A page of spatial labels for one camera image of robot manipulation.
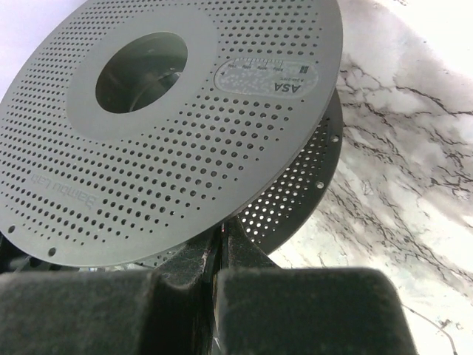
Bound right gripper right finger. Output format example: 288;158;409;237
217;221;416;354

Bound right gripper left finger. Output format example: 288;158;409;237
1;228;221;354

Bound white cable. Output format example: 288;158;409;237
401;302;459;355

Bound black spool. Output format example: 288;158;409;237
1;1;343;267

